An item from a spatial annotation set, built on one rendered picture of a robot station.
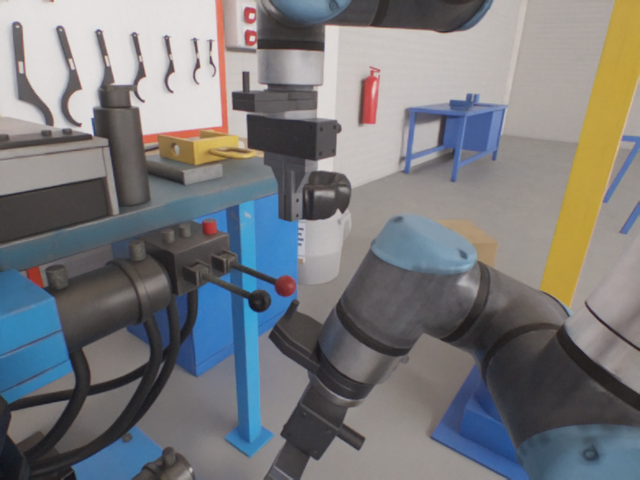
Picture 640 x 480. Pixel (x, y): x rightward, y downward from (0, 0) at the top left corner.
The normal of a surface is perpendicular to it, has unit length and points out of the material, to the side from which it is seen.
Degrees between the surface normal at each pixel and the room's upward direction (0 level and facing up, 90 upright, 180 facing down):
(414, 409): 0
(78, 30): 90
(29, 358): 90
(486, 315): 71
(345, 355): 78
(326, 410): 25
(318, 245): 93
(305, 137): 90
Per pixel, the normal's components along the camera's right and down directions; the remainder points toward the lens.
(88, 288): 0.47, -0.63
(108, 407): 0.04, -0.92
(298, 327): 0.44, -0.82
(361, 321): -0.52, 0.09
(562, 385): -0.87, -0.21
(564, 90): -0.59, 0.29
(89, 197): 0.80, 0.25
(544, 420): -0.80, -0.56
